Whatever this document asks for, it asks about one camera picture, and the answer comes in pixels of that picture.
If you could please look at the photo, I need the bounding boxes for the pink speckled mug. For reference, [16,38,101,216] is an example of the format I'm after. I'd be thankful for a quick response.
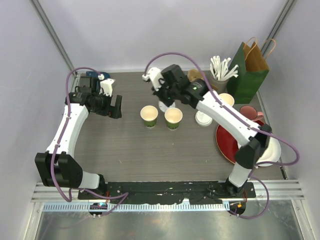
[239,105,264,122]

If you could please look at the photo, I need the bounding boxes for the grey straw holder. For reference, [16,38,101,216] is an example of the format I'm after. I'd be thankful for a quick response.
[208,74,229,94]

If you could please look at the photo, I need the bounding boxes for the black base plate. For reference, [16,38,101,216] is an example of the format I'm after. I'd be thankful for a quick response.
[77,180,257,206]

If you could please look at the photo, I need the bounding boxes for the red round tray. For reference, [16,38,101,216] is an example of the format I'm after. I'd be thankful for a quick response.
[215,119,266,165]

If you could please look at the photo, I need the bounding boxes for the green paper cup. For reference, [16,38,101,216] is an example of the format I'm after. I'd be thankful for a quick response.
[164,107,183,131]
[140,105,159,128]

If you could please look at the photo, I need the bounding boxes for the stack of white lids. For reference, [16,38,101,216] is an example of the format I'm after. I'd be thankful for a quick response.
[195,111,213,127]

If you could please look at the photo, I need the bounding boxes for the blue ceramic dish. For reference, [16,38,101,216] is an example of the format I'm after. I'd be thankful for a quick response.
[85,71,110,79]

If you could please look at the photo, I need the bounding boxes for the stack of green cups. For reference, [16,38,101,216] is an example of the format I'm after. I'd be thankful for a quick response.
[219,93,235,107]

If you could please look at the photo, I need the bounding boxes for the white plate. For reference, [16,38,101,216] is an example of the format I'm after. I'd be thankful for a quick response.
[256,137,282,167]

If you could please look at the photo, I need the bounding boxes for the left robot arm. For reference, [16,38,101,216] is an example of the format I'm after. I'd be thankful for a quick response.
[34,90,123,200]

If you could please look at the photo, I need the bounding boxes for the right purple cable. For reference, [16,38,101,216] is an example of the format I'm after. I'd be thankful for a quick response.
[145,51,301,221]

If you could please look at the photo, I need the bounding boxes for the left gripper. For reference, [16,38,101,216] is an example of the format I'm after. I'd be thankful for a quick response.
[91,90,121,119]

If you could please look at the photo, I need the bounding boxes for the green paper bag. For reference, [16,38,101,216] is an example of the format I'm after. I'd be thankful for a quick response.
[226,37,270,104]

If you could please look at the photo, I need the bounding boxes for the cardboard cup carrier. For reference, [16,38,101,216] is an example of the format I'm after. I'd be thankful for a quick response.
[187,69,204,82]

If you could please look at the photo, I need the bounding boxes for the white wrapped straws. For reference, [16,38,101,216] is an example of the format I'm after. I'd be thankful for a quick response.
[209,55,239,82]

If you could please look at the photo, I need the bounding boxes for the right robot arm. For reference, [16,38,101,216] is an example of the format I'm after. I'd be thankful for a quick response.
[142,64,272,198]

